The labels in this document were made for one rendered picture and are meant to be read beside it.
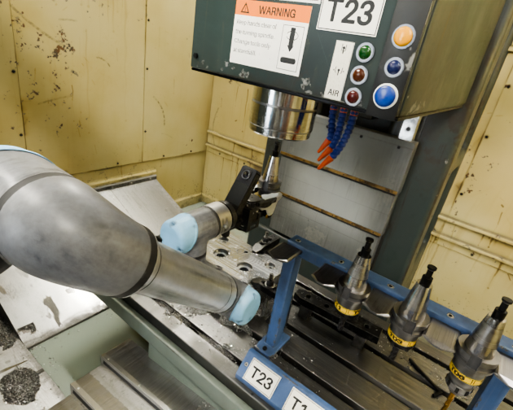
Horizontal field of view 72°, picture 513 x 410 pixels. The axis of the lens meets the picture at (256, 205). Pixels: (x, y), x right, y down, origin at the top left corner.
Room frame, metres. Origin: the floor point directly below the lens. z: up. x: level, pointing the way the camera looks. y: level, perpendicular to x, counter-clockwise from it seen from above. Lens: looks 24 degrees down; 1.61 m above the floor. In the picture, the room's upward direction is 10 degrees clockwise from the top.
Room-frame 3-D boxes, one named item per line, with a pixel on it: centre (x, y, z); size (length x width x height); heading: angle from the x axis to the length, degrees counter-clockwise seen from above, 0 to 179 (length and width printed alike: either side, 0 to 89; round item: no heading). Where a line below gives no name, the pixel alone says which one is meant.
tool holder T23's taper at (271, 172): (0.88, -0.02, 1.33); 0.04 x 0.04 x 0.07
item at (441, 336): (0.48, -0.35, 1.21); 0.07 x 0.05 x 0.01; 147
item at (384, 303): (0.54, -0.26, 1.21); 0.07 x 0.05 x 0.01; 147
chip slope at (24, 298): (1.24, 0.54, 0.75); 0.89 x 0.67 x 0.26; 147
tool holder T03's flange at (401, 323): (0.51, -0.31, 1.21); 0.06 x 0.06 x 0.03
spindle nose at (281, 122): (0.88, -0.02, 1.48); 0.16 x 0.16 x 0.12
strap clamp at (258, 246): (1.05, -0.05, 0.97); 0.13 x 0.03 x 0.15; 147
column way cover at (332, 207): (1.26, -0.27, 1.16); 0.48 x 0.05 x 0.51; 57
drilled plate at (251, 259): (0.94, 0.04, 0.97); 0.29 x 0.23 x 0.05; 57
